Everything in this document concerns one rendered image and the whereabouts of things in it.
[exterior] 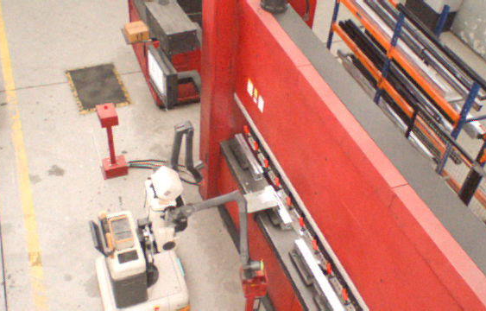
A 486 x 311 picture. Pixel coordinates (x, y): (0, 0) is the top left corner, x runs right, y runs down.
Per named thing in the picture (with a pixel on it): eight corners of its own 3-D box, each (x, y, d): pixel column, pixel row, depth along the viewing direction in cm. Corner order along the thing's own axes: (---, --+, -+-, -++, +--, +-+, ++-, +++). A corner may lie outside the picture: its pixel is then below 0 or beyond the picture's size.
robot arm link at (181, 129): (173, 120, 407) (177, 129, 400) (191, 119, 413) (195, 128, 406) (164, 166, 435) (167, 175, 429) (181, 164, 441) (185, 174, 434)
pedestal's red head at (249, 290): (239, 275, 434) (241, 261, 421) (260, 272, 437) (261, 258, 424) (243, 298, 420) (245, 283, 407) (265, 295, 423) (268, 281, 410)
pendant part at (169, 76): (148, 80, 505) (146, 45, 480) (161, 77, 509) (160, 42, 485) (167, 111, 477) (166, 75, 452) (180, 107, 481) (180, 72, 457)
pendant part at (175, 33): (148, 87, 520) (143, 1, 462) (174, 81, 529) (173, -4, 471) (169, 121, 489) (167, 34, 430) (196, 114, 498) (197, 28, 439)
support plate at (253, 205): (237, 197, 446) (237, 196, 446) (268, 189, 455) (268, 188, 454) (246, 213, 435) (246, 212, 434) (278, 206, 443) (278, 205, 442)
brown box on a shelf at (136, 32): (120, 29, 608) (119, 18, 599) (144, 26, 615) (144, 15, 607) (126, 45, 588) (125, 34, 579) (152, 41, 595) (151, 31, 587)
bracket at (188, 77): (171, 79, 524) (170, 73, 520) (196, 75, 532) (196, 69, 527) (184, 106, 498) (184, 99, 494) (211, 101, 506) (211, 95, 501)
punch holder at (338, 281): (328, 277, 376) (333, 262, 365) (340, 274, 379) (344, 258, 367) (340, 296, 366) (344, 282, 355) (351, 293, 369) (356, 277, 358)
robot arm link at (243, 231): (239, 199, 401) (237, 202, 391) (247, 199, 400) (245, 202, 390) (241, 258, 407) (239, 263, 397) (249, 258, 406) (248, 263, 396)
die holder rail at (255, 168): (234, 142, 508) (234, 134, 502) (240, 141, 510) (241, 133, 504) (255, 181, 476) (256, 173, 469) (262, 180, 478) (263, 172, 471)
